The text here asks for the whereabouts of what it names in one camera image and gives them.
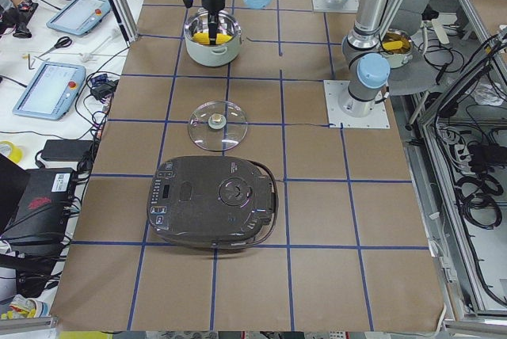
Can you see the black laptop computer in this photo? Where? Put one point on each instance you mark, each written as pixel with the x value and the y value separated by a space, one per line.
pixel 34 204

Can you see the blue teach pendant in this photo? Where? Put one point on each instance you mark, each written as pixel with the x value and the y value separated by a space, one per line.
pixel 51 91
pixel 79 17

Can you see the grey office chair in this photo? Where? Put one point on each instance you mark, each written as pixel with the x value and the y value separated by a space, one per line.
pixel 415 76

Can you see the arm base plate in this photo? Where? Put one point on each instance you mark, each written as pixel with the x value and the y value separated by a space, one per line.
pixel 343 111
pixel 328 2

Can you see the far blue teach pendant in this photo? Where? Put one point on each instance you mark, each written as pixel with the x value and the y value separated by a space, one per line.
pixel 79 17

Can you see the pale green electric pot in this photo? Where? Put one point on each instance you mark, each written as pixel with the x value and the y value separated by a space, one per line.
pixel 215 46

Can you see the black rice cooker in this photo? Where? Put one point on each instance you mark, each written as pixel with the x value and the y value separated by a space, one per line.
pixel 213 202

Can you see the black scissors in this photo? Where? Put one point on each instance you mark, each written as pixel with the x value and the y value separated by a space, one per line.
pixel 62 42

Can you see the near blue teach pendant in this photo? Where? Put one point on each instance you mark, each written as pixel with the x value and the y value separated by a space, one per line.
pixel 51 91

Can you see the glass pot lid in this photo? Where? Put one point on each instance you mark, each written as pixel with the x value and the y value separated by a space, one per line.
pixel 217 126

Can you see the yellow tape roll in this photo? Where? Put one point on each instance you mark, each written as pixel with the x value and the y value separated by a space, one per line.
pixel 10 151

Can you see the yellow plastic corn cob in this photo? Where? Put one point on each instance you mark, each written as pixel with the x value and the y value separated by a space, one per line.
pixel 204 38

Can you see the black power adapter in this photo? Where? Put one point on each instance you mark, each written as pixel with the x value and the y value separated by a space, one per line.
pixel 63 150

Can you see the steel bowl on chair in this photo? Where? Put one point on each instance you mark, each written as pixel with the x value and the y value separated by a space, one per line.
pixel 397 48

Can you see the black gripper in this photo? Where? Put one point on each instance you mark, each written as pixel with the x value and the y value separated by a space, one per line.
pixel 212 3

